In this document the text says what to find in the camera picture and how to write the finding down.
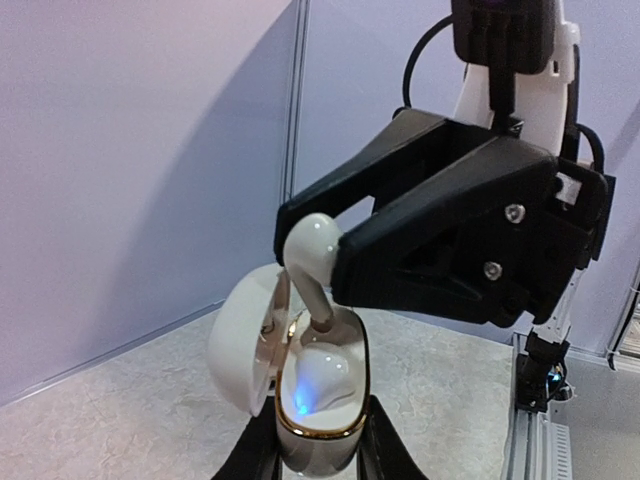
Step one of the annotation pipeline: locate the left aluminium frame post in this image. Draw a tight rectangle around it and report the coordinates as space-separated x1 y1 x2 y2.
280 0 311 203

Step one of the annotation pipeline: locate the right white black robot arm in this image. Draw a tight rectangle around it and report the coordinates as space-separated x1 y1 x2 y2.
274 1 611 351

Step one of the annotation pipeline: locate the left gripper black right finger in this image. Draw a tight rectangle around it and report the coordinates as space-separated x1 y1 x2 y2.
357 395 425 480

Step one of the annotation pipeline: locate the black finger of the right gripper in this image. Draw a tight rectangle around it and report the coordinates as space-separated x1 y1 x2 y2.
274 109 494 264

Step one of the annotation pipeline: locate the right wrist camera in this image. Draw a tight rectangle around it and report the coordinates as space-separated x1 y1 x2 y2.
451 0 556 131

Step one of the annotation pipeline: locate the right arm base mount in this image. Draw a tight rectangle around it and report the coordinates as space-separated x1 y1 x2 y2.
515 331 574 413

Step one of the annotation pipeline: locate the small white charging case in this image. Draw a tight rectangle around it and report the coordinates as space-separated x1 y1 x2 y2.
206 263 370 479

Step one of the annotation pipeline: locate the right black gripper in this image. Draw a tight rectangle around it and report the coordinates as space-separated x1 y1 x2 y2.
331 137 616 328

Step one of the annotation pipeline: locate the white stem earbud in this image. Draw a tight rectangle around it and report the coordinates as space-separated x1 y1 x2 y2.
283 213 343 333
293 348 356 415

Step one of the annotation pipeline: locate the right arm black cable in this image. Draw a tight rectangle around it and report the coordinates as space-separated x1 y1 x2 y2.
401 12 456 111

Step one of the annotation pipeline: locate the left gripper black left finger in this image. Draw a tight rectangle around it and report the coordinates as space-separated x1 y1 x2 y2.
212 414 283 480

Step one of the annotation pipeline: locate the aluminium front rail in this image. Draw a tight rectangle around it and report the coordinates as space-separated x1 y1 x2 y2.
500 350 639 479

